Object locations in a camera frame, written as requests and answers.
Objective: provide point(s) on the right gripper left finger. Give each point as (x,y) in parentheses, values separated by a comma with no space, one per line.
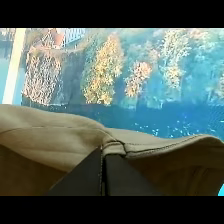
(85,180)

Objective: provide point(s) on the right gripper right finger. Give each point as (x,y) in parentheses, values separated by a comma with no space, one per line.
(126,181)

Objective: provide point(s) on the brown shirt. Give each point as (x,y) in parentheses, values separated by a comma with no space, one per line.
(40,146)

